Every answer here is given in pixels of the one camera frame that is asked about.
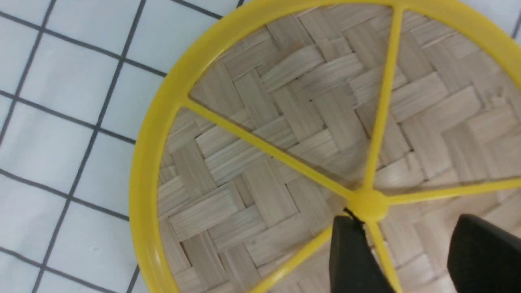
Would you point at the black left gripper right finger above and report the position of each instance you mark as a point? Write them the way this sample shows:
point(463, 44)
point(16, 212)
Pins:
point(483, 258)

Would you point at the yellow woven bamboo steamer lid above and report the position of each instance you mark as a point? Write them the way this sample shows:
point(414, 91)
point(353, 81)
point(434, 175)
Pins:
point(403, 114)

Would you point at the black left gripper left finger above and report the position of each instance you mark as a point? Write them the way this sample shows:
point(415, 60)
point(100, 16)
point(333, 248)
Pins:
point(352, 266)

